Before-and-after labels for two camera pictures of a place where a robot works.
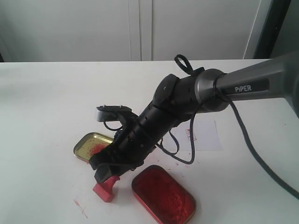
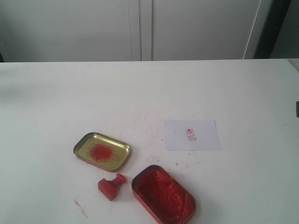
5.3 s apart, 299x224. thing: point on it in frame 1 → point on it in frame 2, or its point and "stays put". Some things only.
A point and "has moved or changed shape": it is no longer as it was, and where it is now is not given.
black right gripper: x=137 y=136 → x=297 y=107
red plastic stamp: x=104 y=191 has moved or changed shape
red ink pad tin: x=164 y=195 stays put
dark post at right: x=275 y=22 stays put
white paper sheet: x=206 y=136 stays put
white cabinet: x=74 y=31 stays put
